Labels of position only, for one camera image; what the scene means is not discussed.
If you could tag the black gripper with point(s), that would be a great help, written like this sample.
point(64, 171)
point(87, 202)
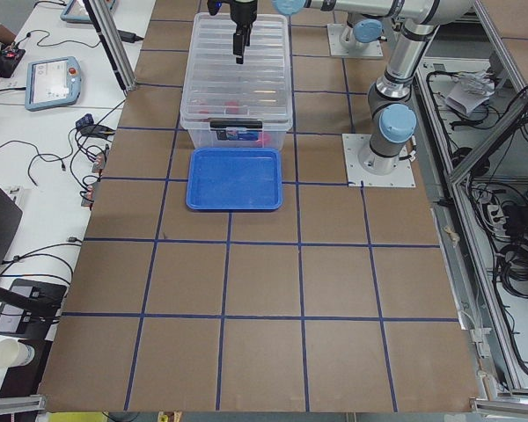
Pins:
point(243, 12)

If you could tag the clear plastic box lid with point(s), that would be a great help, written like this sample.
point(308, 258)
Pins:
point(237, 66)

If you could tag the clear plastic storage box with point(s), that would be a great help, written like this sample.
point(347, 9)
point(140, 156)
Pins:
point(237, 127)

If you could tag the red block pile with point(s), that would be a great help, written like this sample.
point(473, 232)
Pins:
point(228, 138)

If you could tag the blue plastic tray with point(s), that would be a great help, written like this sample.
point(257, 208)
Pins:
point(235, 179)

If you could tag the black power adapter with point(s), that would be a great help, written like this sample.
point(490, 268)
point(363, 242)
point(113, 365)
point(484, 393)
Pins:
point(129, 37)

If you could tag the blue teach pendant far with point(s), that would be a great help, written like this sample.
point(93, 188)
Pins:
point(74, 12)

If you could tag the blue teach pendant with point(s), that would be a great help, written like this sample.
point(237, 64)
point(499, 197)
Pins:
point(74, 12)
point(52, 83)

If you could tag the blue teach pendant near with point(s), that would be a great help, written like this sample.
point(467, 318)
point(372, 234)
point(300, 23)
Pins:
point(52, 83)

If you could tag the white paper cup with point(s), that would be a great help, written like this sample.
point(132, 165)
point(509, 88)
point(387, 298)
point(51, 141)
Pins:
point(15, 354)

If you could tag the black box latch handle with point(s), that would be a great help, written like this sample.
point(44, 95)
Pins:
point(235, 124)

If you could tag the aluminium frame post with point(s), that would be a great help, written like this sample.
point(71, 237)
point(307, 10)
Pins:
point(105, 27)

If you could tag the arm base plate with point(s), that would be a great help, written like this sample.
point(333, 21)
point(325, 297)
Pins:
point(360, 41)
point(365, 169)

